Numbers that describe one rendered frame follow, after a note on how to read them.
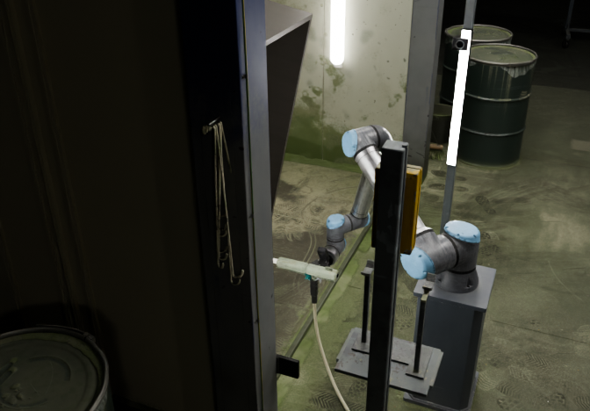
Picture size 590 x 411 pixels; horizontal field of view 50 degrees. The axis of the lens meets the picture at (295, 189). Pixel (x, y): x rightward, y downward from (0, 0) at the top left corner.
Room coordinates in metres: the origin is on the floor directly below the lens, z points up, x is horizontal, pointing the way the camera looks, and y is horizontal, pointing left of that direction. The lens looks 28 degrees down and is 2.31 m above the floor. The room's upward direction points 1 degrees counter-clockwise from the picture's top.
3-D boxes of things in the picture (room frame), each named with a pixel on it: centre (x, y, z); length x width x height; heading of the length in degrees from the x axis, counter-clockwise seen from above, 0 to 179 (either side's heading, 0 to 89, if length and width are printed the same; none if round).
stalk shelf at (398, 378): (1.62, -0.31, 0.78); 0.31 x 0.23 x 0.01; 67
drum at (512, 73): (4.91, -1.63, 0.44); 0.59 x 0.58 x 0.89; 171
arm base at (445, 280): (2.26, -0.70, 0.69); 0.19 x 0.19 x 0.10
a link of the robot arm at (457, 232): (2.26, -0.69, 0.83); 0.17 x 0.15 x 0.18; 120
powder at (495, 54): (4.91, -1.63, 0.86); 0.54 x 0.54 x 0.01
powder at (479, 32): (5.56, -1.63, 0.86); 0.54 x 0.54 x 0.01
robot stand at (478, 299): (2.26, -0.70, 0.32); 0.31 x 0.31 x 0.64; 67
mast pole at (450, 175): (3.52, -0.97, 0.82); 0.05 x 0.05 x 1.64; 67
